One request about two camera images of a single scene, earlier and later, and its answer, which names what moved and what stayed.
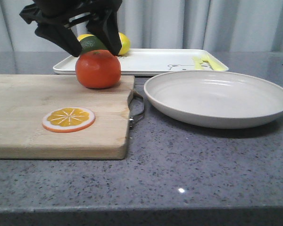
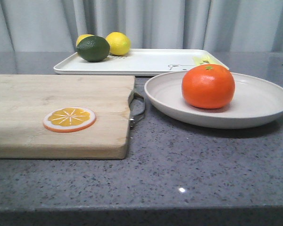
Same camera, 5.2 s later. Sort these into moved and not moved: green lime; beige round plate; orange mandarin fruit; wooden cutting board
Moved: orange mandarin fruit
Not moved: beige round plate; wooden cutting board; green lime
